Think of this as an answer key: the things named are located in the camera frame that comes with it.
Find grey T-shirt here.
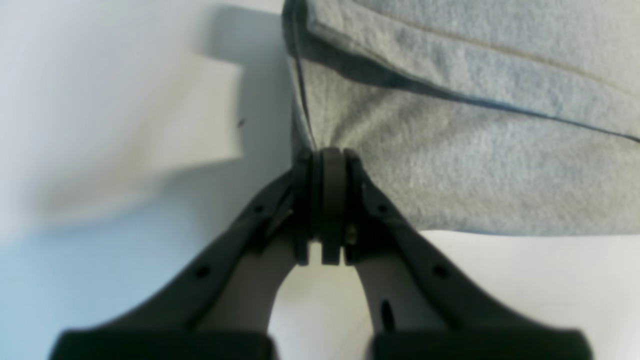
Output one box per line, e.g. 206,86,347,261
282,0,640,237

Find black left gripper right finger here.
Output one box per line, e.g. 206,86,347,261
322,148,594,360

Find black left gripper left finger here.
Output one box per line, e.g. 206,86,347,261
50,150,322,360

